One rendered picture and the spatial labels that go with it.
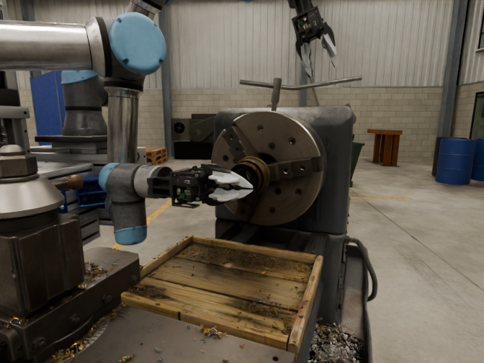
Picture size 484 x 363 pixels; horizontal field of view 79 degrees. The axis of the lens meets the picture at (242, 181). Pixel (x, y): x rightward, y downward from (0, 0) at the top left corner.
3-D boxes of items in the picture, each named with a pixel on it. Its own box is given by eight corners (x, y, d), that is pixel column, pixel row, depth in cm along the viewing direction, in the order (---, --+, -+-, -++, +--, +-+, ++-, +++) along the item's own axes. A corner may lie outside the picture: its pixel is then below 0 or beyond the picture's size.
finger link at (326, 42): (333, 65, 77) (314, 35, 78) (335, 68, 83) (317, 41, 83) (343, 57, 76) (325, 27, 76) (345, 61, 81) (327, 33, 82)
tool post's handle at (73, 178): (76, 187, 37) (75, 172, 37) (88, 189, 36) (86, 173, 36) (42, 195, 33) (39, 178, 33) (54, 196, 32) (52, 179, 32)
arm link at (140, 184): (156, 193, 71) (155, 160, 70) (172, 194, 70) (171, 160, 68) (135, 200, 64) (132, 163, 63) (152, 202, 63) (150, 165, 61)
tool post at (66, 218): (50, 272, 37) (39, 196, 35) (94, 284, 34) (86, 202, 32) (-19, 305, 30) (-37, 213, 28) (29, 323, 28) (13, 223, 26)
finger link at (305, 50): (298, 75, 81) (297, 40, 79) (302, 78, 86) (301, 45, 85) (310, 74, 80) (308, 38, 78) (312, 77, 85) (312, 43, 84)
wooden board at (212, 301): (189, 247, 82) (189, 233, 81) (322, 271, 69) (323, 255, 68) (103, 310, 54) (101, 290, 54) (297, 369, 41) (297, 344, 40)
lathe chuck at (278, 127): (220, 205, 96) (227, 106, 89) (317, 227, 85) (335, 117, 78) (207, 213, 88) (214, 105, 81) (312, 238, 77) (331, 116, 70)
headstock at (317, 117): (258, 186, 161) (260, 113, 153) (351, 194, 143) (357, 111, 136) (207, 218, 107) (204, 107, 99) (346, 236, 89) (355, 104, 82)
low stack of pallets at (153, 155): (141, 161, 934) (140, 148, 926) (168, 161, 933) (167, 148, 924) (125, 167, 812) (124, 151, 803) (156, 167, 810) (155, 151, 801)
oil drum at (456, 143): (428, 178, 638) (434, 138, 621) (457, 179, 634) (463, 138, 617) (445, 184, 580) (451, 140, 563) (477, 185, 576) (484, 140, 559)
